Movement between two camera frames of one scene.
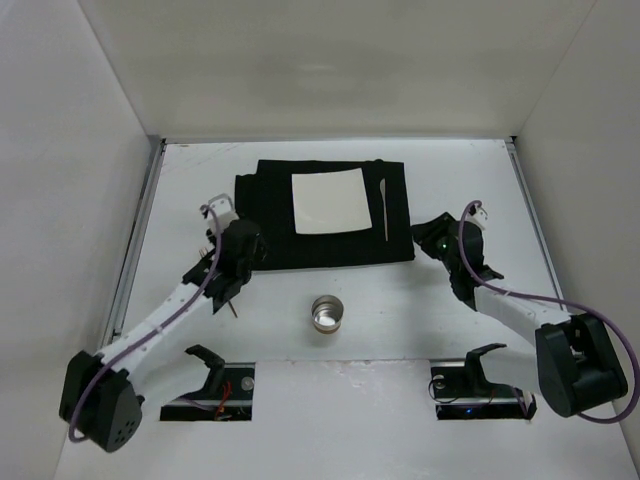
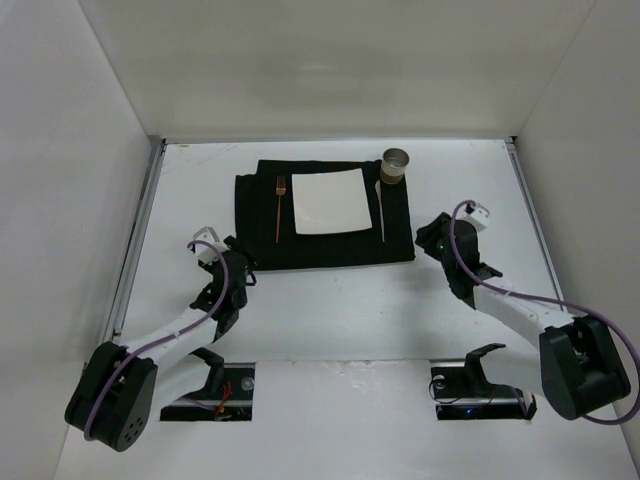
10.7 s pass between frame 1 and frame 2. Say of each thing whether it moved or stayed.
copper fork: moved
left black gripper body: moved
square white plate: stayed
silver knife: moved
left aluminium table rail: stayed
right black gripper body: stayed
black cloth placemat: stayed
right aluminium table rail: stayed
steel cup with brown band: moved
